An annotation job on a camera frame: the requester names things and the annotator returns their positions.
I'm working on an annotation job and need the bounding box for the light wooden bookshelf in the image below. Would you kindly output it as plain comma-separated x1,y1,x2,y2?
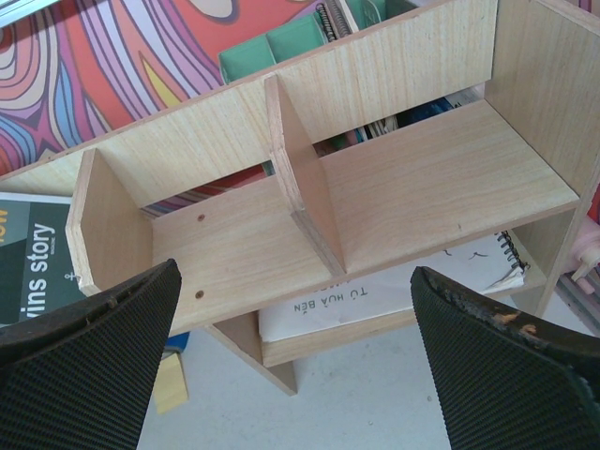
1,1,599,395

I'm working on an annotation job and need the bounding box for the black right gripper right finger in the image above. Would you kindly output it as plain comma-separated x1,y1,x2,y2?
411,266,599,449

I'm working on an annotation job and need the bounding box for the white glue bottle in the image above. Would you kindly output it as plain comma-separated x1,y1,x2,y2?
563,216,599,282

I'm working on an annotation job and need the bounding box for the large Twins story book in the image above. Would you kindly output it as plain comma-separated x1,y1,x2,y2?
0,192,84,326

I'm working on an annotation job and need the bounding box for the yellow sticky note pad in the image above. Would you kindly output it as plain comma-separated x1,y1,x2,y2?
153,353,189,414

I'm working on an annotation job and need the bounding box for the teal desk file organizer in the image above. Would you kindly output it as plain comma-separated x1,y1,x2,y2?
218,1,425,84

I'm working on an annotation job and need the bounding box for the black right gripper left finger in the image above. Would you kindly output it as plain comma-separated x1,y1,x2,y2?
1,259,182,449

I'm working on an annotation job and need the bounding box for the small blue sharpener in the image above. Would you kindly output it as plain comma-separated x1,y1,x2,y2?
163,333,189,354

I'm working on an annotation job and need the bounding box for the white spiral notebook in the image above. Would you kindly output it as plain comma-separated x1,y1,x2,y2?
259,232,529,342

